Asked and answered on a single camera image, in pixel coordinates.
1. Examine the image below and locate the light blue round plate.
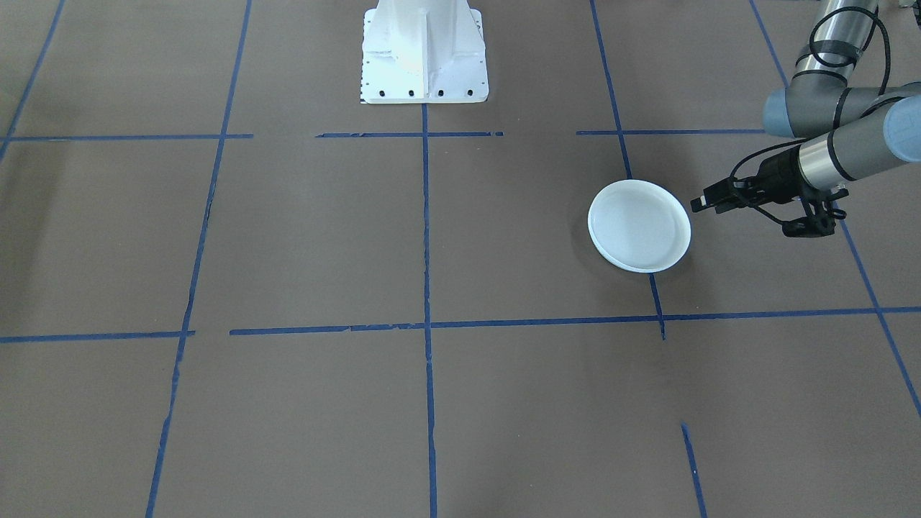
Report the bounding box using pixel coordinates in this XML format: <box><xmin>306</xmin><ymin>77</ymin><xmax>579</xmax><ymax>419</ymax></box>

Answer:
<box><xmin>591</xmin><ymin>230</ymin><xmax>691</xmax><ymax>276</ymax></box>

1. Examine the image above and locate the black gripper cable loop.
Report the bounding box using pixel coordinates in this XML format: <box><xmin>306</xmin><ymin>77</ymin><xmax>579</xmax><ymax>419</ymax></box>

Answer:
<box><xmin>728</xmin><ymin>138</ymin><xmax>803</xmax><ymax>189</ymax></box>

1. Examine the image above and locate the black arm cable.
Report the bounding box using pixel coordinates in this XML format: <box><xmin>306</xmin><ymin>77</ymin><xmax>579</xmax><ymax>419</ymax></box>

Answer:
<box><xmin>807</xmin><ymin>6</ymin><xmax>894</xmax><ymax>98</ymax></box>

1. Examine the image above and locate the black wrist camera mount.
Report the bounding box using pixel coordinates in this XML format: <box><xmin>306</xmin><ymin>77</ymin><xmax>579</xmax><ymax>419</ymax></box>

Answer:
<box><xmin>781</xmin><ymin>187</ymin><xmax>851</xmax><ymax>239</ymax></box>

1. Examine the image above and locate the white pedestal column with plate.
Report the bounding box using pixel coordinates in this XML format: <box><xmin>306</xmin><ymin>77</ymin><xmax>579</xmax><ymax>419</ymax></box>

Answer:
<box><xmin>359</xmin><ymin>0</ymin><xmax>491</xmax><ymax>106</ymax></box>

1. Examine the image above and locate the white round plate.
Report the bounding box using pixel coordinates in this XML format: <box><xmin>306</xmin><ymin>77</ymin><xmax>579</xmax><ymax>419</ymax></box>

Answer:
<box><xmin>587</xmin><ymin>179</ymin><xmax>693</xmax><ymax>272</ymax></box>

